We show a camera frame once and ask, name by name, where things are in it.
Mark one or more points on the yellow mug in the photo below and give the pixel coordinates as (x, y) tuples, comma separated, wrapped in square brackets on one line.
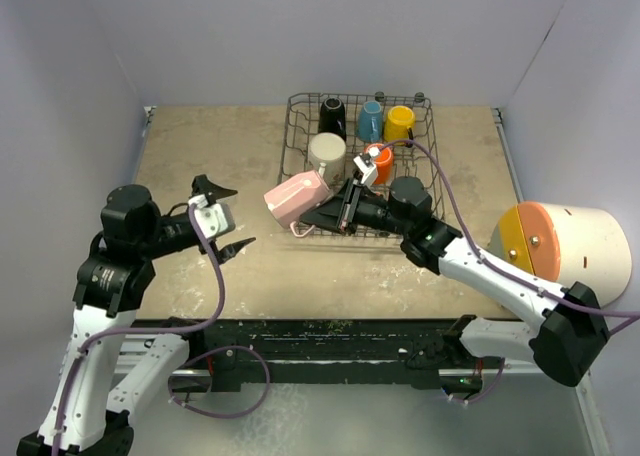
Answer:
[(399, 124)]

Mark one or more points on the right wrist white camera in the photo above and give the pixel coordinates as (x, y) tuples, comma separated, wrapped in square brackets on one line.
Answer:
[(366, 169)]

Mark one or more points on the blue mug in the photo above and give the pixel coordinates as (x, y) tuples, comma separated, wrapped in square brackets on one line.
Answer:
[(370, 122)]

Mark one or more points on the cream white mug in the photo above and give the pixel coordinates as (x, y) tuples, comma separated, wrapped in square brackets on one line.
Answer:
[(329, 149)]

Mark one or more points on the orange mug black handle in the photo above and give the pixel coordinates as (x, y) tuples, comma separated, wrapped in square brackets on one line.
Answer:
[(383, 158)]

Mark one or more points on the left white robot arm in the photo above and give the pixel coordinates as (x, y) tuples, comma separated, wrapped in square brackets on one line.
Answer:
[(112, 368)]

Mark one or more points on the white cylinder with orange lid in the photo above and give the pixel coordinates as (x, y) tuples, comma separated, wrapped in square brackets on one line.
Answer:
[(565, 244)]

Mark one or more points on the pink faceted mug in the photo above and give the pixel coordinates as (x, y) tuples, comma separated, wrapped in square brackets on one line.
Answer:
[(293, 197)]

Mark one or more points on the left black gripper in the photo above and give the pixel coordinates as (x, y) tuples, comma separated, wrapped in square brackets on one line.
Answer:
[(212, 192)]

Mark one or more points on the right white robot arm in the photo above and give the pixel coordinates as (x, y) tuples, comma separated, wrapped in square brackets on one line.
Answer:
[(559, 329)]

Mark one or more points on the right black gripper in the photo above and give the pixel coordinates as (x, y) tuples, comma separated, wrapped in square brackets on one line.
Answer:
[(328, 214)]

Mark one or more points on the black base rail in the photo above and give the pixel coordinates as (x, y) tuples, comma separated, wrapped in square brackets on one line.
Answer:
[(421, 353)]

